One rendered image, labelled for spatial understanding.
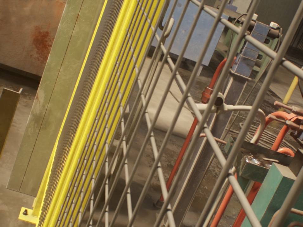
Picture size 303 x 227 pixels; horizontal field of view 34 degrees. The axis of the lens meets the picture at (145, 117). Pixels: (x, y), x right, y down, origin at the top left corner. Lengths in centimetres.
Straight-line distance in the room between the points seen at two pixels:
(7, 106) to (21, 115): 213
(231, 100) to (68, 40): 82
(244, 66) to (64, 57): 84
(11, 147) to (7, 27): 129
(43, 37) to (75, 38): 171
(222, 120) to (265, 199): 87
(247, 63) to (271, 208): 96
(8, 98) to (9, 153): 160
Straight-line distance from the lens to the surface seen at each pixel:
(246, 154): 180
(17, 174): 243
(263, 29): 237
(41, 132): 233
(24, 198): 243
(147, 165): 328
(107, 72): 86
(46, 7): 385
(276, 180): 159
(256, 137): 188
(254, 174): 164
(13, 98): 122
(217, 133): 244
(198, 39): 687
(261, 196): 164
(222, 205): 201
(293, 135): 175
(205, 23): 685
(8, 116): 124
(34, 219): 230
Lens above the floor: 123
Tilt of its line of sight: 17 degrees down
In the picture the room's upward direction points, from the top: 22 degrees clockwise
